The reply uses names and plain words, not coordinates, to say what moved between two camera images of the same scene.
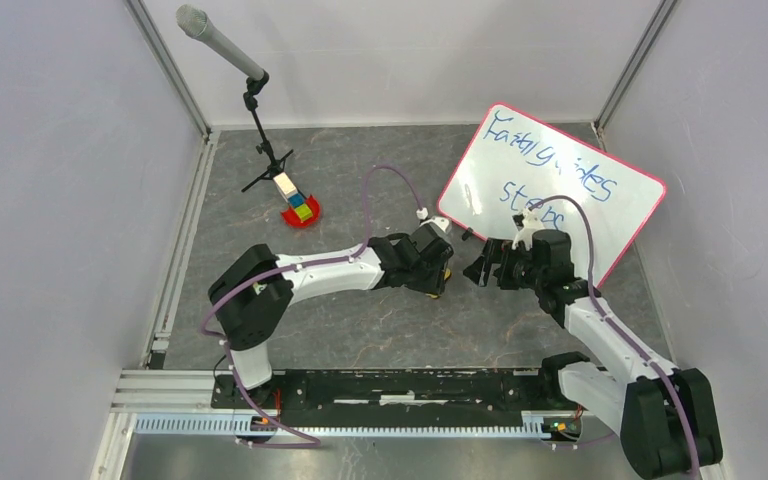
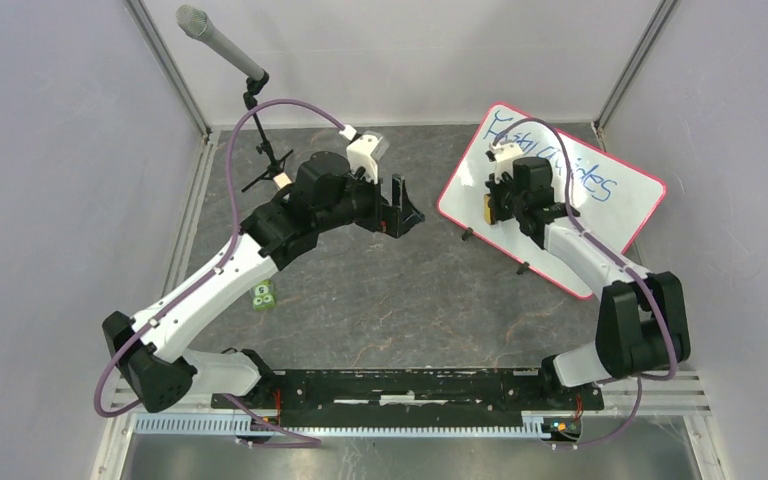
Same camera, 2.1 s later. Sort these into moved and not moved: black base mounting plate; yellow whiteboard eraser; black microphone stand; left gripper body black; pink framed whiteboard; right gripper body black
Moved: left gripper body black; right gripper body black; yellow whiteboard eraser
Not moved: pink framed whiteboard; black microphone stand; black base mounting plate
